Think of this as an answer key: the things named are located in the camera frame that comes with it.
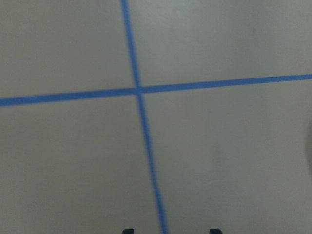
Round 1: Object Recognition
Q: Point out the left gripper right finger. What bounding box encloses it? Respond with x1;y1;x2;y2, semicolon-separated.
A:
210;229;223;234

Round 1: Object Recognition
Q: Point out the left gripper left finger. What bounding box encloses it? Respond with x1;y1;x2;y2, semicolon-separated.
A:
122;229;134;234

